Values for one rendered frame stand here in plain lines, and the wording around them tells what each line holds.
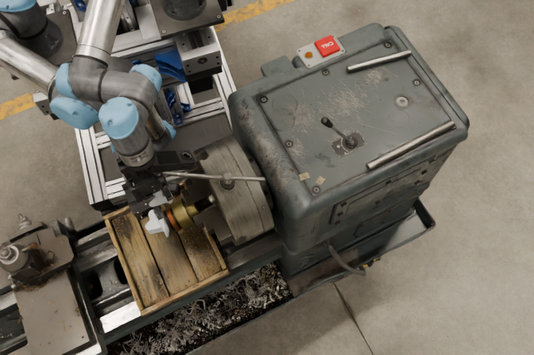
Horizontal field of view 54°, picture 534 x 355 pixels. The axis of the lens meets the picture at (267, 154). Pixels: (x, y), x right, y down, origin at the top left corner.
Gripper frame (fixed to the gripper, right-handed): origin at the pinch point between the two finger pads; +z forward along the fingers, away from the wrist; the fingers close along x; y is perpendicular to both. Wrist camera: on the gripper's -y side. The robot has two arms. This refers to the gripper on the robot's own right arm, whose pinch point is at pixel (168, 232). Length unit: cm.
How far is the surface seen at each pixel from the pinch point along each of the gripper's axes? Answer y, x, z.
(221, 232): -13.9, 3.1, 8.0
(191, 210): -8.7, 3.4, -2.0
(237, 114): -32.5, 14.5, -18.9
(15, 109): 57, -108, -146
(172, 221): -2.5, 3.1, -1.2
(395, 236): -77, -53, 23
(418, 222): -88, -53, 23
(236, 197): -21.2, 14.3, 4.4
